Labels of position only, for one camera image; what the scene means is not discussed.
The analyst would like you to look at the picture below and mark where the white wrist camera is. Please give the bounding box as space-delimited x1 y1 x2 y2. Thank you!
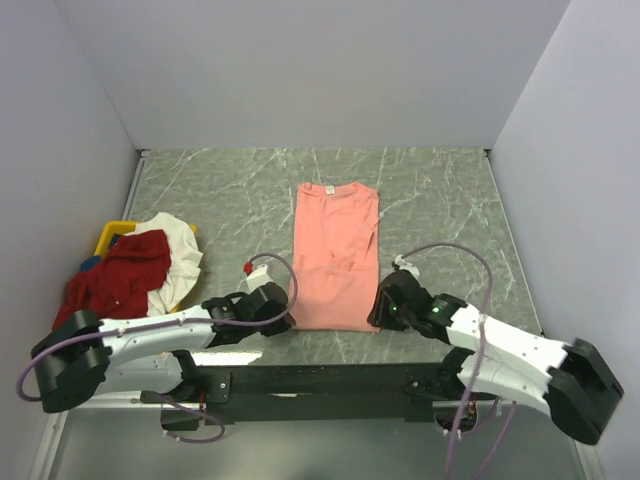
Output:
243 262 273 292
392 255 420 280

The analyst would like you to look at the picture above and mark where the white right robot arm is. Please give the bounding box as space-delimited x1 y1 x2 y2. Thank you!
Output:
368 270 624 445

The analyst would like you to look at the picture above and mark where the pink t shirt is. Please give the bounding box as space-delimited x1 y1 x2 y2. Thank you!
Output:
292 182 380 333

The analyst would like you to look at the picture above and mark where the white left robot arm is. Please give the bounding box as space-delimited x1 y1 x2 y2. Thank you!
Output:
17 282 297 413

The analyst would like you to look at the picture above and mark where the yellow plastic bin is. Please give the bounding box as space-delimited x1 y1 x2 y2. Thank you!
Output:
94 220 199 316

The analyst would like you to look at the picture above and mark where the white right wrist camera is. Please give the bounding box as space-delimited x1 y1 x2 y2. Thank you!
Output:
392 255 420 280

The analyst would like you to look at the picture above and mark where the white t shirt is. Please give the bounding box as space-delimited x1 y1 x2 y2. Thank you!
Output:
132 212 203 316

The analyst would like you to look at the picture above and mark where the red t shirt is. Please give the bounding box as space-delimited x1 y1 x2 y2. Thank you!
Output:
52 230 171 329

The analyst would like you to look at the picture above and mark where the black base beam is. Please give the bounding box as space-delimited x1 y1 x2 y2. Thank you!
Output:
171 363 464 424

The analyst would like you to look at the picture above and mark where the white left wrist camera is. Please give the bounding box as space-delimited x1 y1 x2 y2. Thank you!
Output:
243 262 273 292

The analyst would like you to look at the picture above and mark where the blue garment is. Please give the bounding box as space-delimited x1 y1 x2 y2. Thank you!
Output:
79 255 102 272

